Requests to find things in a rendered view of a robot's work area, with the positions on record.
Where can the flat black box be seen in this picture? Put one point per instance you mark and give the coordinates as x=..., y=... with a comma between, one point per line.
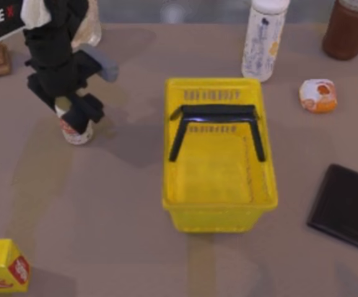
x=344, y=207

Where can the tall white printed bottle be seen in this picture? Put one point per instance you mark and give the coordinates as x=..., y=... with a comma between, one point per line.
x=262, y=43

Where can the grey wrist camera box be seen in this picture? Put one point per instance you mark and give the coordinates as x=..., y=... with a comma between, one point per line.
x=104, y=63

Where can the white can with red label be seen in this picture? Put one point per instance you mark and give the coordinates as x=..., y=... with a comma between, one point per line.
x=73, y=136

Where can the yellow plastic basket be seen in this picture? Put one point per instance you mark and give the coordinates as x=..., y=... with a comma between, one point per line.
x=217, y=179

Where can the white and orange snack packet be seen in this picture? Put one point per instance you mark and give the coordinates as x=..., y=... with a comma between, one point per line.
x=318, y=95

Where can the yellow carton with red label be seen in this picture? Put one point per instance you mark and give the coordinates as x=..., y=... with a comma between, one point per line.
x=1, y=266

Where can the brown sauce bottle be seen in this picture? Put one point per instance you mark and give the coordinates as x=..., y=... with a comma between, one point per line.
x=346, y=28

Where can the clear plastic bag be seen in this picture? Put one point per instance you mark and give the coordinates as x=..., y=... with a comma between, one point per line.
x=89, y=29

